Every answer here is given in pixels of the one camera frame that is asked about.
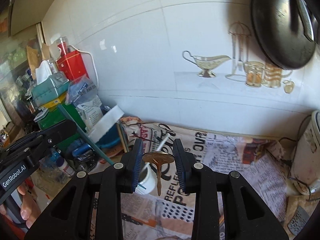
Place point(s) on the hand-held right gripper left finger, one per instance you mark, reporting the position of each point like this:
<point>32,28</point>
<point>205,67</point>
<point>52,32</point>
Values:
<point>138,160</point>

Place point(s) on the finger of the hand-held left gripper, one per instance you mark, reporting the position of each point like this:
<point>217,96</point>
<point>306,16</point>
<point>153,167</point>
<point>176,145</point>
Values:
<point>83,151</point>
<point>60,130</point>

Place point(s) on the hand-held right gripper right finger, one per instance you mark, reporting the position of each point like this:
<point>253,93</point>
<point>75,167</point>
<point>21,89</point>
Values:
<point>178,162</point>

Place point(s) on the teal chopstick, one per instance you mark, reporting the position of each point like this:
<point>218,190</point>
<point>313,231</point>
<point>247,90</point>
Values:
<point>86,135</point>

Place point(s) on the gold spoon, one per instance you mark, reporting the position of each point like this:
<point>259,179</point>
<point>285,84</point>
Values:
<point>158,160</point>

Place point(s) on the white ribbed cup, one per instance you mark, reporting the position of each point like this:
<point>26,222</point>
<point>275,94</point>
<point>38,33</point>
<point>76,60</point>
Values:
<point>147,182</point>

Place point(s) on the person's left hand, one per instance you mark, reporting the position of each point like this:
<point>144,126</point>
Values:
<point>28,207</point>

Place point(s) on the green box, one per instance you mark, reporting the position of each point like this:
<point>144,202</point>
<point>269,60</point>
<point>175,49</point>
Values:
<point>65,117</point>

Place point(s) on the small white bottle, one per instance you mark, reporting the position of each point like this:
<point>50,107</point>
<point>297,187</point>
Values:
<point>63,166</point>

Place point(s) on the clear bag of packets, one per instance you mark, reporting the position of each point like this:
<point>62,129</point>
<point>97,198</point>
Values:
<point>86,102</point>

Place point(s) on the teal tissue box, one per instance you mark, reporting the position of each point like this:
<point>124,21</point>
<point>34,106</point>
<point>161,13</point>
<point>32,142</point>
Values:
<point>50,90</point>

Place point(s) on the newspaper print tablecloth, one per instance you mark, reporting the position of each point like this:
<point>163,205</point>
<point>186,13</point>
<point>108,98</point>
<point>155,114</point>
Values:
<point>225,160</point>

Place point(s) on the red tin box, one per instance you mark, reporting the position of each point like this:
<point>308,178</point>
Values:
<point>72,66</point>

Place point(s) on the glass door cabinet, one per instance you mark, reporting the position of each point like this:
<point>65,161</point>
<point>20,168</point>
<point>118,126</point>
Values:
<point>15,80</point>

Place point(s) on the red label jar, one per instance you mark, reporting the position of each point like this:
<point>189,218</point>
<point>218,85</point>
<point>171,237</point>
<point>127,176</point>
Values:
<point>63,45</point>

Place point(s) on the white rice cooker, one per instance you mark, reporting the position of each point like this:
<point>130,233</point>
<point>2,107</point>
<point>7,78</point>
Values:
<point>306,155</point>

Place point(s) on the grey textured pad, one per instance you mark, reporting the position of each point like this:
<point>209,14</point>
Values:
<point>298,218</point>

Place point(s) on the black frying pan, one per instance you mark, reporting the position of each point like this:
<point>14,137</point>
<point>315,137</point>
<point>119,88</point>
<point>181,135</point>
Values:
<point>280,27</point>

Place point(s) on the beige wall cabinet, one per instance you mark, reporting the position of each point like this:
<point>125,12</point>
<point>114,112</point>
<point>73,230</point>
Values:
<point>22,7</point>

